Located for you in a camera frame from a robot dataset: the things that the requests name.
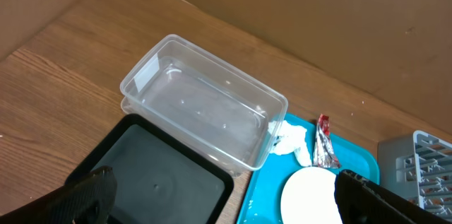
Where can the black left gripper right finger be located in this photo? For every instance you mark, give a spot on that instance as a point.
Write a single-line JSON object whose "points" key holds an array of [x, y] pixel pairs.
{"points": [[360, 201]]}

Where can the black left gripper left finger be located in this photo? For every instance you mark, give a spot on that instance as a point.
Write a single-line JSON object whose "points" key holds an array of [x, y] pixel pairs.
{"points": [[89, 199]]}

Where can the large pink plate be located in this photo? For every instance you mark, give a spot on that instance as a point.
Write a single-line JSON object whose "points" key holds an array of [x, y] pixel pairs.
{"points": [[308, 198]]}

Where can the grey dishwasher rack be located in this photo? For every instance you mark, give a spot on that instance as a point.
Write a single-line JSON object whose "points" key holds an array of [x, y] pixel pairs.
{"points": [[417, 167]]}

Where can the red foil wrapper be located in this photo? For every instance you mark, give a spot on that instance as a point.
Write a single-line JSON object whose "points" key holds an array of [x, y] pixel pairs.
{"points": [[323, 155]]}

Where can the black plastic tray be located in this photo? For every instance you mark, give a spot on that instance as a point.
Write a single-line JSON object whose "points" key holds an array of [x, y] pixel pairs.
{"points": [[159, 179]]}

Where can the crumpled white tissue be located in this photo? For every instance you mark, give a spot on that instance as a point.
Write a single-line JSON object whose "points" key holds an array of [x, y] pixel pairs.
{"points": [[292, 139]]}

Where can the teal plastic tray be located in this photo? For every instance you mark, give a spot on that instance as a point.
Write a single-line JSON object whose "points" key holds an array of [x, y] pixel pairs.
{"points": [[262, 201]]}

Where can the clear plastic container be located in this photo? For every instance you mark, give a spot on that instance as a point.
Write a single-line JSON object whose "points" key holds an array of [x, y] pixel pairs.
{"points": [[222, 113]]}

